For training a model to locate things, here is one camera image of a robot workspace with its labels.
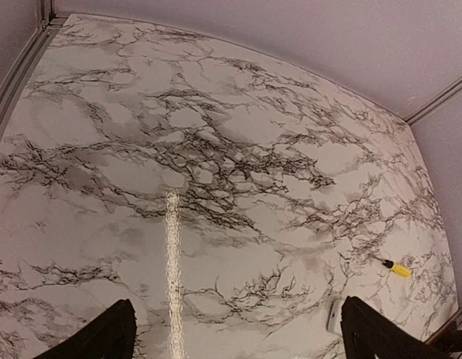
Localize aluminium frame post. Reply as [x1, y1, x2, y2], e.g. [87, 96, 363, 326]
[404, 76, 462, 126]
[0, 1, 64, 141]

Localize aluminium frame post right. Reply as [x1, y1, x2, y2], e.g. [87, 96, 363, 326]
[404, 76, 462, 126]

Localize aluminium frame post left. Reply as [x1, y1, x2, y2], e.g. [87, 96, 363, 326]
[0, 1, 64, 141]

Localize yellow handled screwdriver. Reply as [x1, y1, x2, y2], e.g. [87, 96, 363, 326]
[374, 257, 411, 278]

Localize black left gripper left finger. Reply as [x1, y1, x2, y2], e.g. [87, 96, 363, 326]
[36, 299, 137, 359]

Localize white remote control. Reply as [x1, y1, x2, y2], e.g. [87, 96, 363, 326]
[327, 299, 345, 337]

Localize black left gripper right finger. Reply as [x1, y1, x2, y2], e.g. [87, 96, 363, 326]
[341, 296, 448, 359]

